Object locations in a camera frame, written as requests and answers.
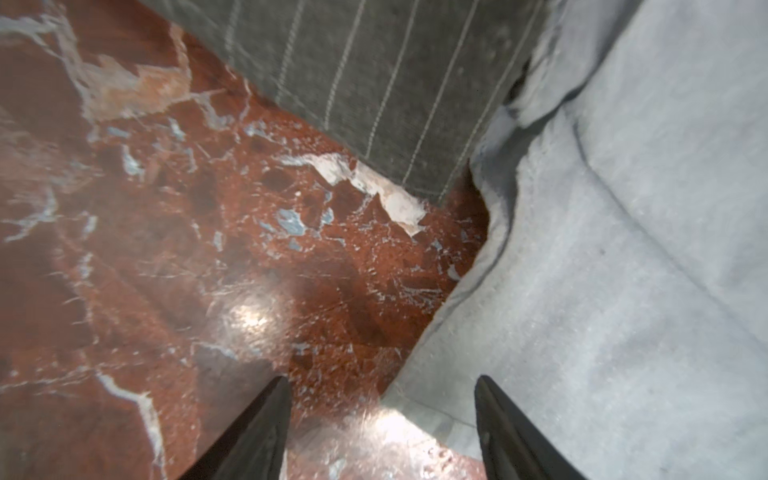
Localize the dark striped folded shirt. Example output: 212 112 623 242
151 0 547 203

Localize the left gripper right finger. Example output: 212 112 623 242
474 375 584 480

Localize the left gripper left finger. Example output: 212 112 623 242
181 376 292 480

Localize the light grey long sleeve shirt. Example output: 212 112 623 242
382 1 767 479

